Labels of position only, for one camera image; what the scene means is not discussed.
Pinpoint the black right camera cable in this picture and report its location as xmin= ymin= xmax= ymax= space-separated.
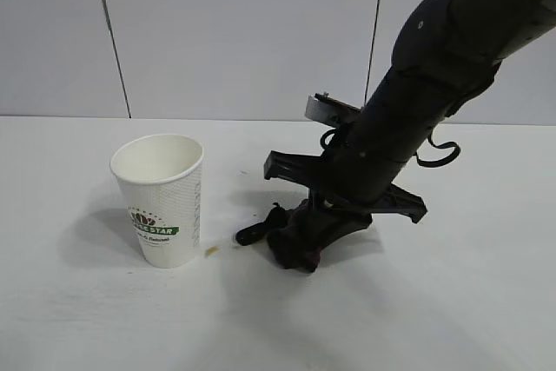
xmin=319 ymin=125 xmax=354 ymax=151

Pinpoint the purple and black cloth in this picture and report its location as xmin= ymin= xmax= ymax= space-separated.
xmin=234 ymin=199 xmax=332 ymax=275

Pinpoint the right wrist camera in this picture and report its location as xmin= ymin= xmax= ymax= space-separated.
xmin=305 ymin=91 xmax=364 ymax=128

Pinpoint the black right arm cable loop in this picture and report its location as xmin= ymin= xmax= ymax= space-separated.
xmin=414 ymin=126 xmax=461 ymax=168

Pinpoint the white paper coffee cup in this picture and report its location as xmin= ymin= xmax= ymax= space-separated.
xmin=109 ymin=134 xmax=205 ymax=268

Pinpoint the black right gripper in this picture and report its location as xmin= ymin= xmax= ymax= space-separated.
xmin=262 ymin=127 xmax=429 ymax=259

